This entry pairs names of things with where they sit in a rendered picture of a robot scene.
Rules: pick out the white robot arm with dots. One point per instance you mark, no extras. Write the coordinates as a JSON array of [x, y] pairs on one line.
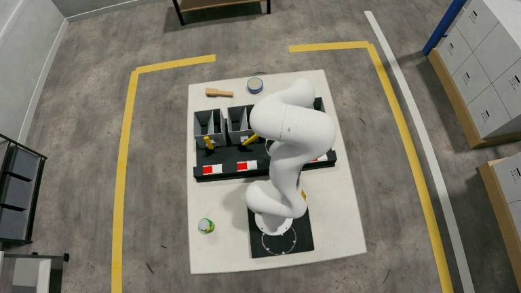
[[294, 136]]

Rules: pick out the small round tin with blue rim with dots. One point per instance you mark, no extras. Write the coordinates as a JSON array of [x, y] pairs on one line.
[[255, 85]]

